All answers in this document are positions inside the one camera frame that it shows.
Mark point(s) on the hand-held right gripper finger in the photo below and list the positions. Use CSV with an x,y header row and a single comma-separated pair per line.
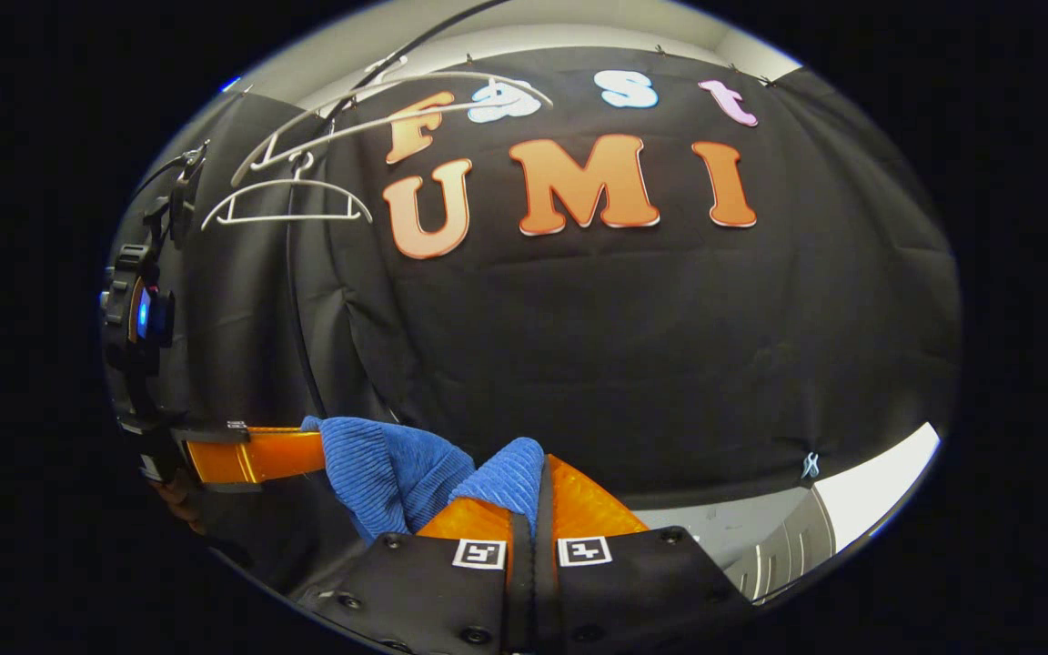
x,y
544,600
522,600

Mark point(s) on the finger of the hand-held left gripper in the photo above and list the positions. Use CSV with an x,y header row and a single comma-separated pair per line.
x,y
260,457

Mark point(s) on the black clothes rack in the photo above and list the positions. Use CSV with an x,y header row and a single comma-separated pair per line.
x,y
291,291

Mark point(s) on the white clothes hanger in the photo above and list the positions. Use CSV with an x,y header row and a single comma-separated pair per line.
x,y
287,218
397,119

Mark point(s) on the black backdrop cloth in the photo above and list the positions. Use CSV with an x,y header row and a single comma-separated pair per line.
x,y
670,346

